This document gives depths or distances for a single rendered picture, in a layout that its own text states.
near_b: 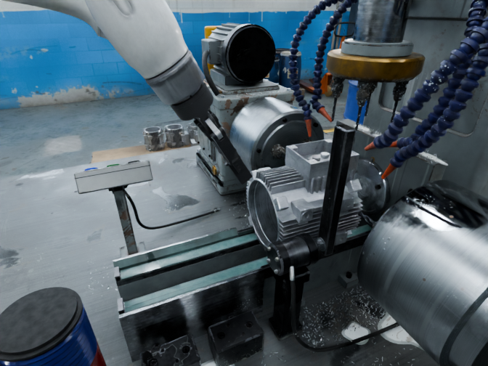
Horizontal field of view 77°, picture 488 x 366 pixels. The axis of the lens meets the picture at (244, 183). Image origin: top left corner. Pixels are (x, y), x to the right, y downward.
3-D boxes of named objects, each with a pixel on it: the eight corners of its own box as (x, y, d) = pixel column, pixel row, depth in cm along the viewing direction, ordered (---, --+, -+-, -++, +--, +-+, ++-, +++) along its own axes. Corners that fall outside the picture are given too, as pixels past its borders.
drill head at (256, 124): (272, 146, 127) (275, 83, 115) (327, 187, 98) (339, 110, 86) (215, 156, 119) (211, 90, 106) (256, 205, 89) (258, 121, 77)
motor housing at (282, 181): (309, 207, 87) (317, 145, 78) (355, 250, 72) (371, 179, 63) (245, 224, 81) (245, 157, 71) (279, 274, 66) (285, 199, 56)
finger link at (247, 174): (237, 153, 66) (237, 154, 65) (251, 175, 70) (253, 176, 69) (225, 161, 65) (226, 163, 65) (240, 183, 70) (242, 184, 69)
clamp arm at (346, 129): (326, 243, 63) (346, 123, 50) (335, 253, 60) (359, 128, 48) (311, 248, 62) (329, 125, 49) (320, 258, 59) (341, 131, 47)
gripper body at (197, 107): (209, 83, 52) (235, 125, 58) (195, 75, 59) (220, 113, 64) (173, 110, 52) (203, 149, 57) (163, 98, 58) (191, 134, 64)
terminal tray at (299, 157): (325, 165, 77) (330, 137, 73) (354, 184, 68) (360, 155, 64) (283, 173, 73) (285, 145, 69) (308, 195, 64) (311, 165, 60)
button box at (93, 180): (151, 180, 84) (147, 161, 84) (153, 179, 77) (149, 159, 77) (82, 194, 78) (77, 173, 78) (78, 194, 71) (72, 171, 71)
